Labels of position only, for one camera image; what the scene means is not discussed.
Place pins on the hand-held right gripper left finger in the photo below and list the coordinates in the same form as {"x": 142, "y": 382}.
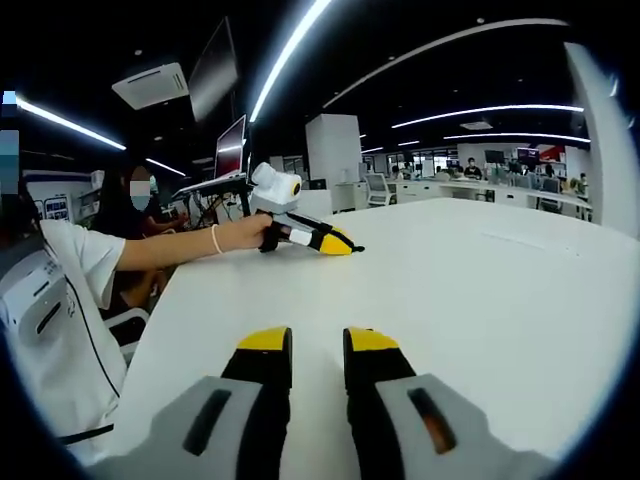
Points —
{"x": 220, "y": 420}

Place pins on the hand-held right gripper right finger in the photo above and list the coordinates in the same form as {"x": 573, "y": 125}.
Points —
{"x": 400, "y": 425}

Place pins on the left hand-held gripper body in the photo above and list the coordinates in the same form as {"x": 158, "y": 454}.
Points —
{"x": 275, "y": 192}

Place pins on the person's left hand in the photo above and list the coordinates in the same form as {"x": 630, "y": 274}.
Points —
{"x": 260, "y": 232}

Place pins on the black laptop stand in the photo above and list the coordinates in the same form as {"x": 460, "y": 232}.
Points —
{"x": 220, "y": 192}

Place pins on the open laptop with red screen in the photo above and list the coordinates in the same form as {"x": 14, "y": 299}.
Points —
{"x": 231, "y": 147}

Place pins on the white mesh office chair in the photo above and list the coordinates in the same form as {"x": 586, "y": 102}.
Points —
{"x": 381, "y": 189}

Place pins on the dark hanging ceiling monitor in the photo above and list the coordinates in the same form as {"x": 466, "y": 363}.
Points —
{"x": 212, "y": 70}

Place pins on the long ceiling light strip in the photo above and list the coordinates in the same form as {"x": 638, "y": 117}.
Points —
{"x": 290, "y": 55}

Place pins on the white ceiling air vent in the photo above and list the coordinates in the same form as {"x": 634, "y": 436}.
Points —
{"x": 150, "y": 85}

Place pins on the row of white office desks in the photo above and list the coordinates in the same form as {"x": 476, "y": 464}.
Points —
{"x": 500, "y": 190}

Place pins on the white chest device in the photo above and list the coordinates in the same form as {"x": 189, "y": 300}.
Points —
{"x": 35, "y": 310}

